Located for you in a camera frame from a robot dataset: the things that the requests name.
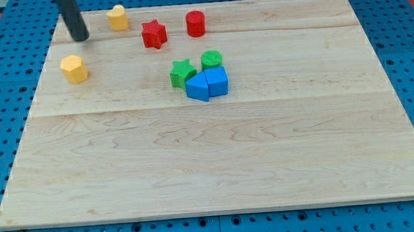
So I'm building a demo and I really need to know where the blue pentagon block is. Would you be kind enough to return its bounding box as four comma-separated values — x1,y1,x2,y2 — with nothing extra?
204,66,229,97

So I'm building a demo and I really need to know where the blue wedge block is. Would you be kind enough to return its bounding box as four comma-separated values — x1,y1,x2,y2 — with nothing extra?
185,71,209,102

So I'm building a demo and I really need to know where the yellow hexagon block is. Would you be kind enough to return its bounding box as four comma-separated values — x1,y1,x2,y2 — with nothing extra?
60,55,89,84

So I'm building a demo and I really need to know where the green cylinder block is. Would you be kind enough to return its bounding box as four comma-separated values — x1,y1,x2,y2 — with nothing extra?
200,50,223,70

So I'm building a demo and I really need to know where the light wooden board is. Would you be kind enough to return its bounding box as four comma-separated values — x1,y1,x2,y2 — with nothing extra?
0,0,414,231

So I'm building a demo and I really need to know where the red star block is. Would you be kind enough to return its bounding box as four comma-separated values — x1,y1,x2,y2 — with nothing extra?
141,20,168,49

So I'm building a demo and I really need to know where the green star block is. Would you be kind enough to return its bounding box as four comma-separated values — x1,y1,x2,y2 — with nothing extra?
170,59,197,90

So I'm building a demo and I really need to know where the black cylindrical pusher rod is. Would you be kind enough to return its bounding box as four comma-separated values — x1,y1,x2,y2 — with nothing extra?
54,0,90,42

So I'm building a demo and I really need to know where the yellow heart block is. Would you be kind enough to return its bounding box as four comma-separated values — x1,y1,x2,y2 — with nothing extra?
106,4,129,31

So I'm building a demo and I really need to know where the red cylinder block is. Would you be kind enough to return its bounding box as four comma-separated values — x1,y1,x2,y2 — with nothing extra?
185,10,206,37

